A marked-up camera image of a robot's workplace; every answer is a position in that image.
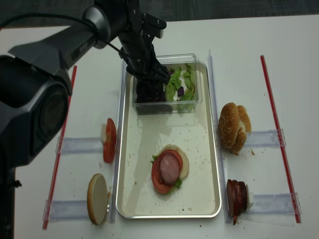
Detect green lettuce leaves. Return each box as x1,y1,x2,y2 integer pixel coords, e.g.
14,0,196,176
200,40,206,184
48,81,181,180
163,63,196,113

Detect silver metal tray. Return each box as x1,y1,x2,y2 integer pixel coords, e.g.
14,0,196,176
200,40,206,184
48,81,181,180
116,62,222,219

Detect upright bun half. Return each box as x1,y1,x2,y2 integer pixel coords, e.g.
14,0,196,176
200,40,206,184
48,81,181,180
87,173,108,226

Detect red strip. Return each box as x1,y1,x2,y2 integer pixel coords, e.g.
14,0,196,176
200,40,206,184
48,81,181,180
42,65,78,230
260,55,302,224

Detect clear pusher track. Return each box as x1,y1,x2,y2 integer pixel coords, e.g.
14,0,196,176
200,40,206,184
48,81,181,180
61,137,103,155
42,200,89,221
247,193,295,215
244,129,286,148

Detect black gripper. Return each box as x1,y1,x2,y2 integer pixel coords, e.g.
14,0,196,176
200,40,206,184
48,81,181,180
117,12,171,100

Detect lettuce under tomato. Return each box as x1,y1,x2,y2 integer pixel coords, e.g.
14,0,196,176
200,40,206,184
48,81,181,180
150,154,183,192

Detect clear plastic salad box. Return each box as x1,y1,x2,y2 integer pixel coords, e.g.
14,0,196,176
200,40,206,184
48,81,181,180
131,53,201,115

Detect upright tomato slices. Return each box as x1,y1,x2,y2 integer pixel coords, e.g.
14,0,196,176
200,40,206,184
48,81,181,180
103,118,117,163

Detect pink meat patty slice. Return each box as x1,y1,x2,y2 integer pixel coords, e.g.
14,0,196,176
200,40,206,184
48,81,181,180
159,150,180,185

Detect white pusher block tomato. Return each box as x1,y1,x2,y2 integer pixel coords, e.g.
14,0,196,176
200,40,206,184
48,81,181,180
100,123,107,145

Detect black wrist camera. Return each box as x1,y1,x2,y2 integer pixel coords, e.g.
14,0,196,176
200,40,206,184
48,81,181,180
142,13,167,39

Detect right red strip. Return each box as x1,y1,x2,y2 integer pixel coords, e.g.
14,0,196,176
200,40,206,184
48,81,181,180
260,55,302,224

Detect upper left clear pusher track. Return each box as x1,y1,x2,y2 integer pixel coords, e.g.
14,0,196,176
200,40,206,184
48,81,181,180
61,137,103,155

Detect left red strip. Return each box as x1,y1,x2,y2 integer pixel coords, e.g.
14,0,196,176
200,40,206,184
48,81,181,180
42,65,78,230

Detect upper right clear pusher track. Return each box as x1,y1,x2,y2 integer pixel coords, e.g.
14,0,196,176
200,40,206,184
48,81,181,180
244,129,286,148

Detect purple cabbage shreds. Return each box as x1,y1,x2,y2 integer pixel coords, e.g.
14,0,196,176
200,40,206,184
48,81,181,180
136,67,184,103

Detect tomato slice on bun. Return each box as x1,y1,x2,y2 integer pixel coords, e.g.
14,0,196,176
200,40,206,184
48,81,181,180
151,149,184,194

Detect lower left clear pusher track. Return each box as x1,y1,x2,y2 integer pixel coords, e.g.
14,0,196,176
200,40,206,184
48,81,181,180
42,200,89,221

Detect white pusher block sausage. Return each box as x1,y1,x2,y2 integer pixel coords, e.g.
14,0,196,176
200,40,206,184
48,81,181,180
245,184,254,212

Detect lower right clear pusher track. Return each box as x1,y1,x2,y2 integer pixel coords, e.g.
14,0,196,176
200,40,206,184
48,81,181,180
247,193,295,215

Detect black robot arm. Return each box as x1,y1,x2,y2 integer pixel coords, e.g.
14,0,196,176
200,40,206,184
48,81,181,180
0,0,169,239

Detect sliced red sausage stack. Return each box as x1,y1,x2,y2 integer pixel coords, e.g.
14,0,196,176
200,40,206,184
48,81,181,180
226,179,249,225

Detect sesame burger buns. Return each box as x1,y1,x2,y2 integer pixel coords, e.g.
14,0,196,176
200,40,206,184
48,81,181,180
218,103,252,154

